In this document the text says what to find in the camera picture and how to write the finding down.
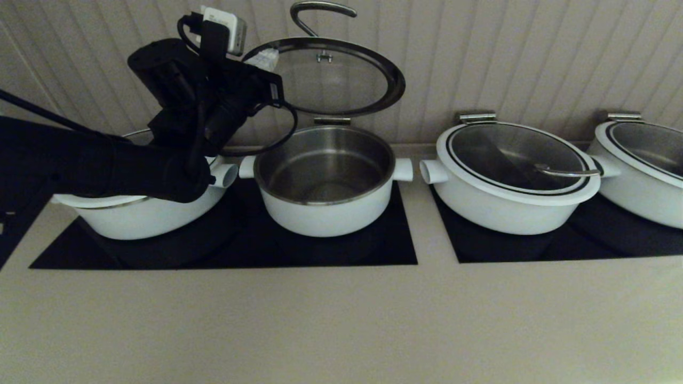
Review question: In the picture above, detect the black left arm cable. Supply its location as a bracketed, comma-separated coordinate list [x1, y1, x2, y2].
[178, 13, 299, 158]

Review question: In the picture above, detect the thin black cable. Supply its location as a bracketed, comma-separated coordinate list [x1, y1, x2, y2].
[0, 89, 110, 138]

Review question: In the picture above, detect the white pot steel interior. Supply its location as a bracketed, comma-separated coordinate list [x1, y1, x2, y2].
[589, 128, 683, 230]
[238, 125, 415, 238]
[419, 157, 623, 236]
[52, 155, 240, 241]

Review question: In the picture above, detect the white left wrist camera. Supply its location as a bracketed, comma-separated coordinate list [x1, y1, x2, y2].
[201, 6, 248, 57]

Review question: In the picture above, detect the black glass cooktop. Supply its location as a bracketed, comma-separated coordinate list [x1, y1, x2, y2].
[29, 178, 418, 270]
[429, 183, 683, 264]

